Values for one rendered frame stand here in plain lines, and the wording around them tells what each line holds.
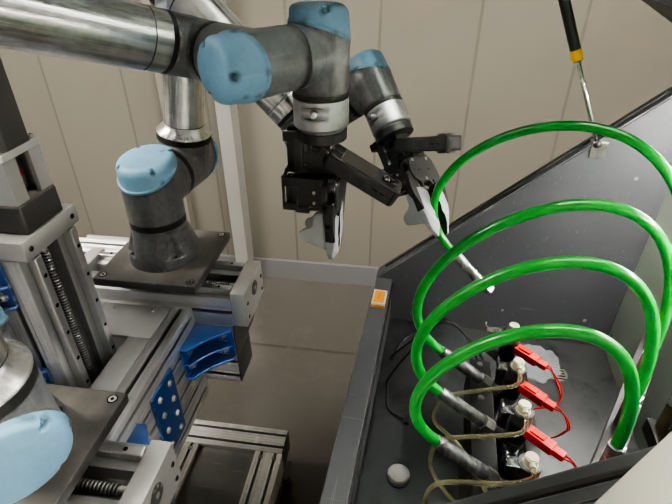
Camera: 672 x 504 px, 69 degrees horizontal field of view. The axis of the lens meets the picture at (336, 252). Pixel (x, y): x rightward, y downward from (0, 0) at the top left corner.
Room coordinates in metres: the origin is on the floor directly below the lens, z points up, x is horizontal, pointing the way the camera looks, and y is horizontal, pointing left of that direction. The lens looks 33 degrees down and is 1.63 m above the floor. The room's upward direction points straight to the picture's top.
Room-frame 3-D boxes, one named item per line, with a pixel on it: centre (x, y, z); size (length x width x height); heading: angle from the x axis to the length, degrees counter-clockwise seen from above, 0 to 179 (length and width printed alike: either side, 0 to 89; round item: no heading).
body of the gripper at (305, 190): (0.66, 0.03, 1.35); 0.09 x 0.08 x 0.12; 78
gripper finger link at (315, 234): (0.64, 0.03, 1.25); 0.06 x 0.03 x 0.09; 78
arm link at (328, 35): (0.65, 0.02, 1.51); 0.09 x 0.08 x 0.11; 134
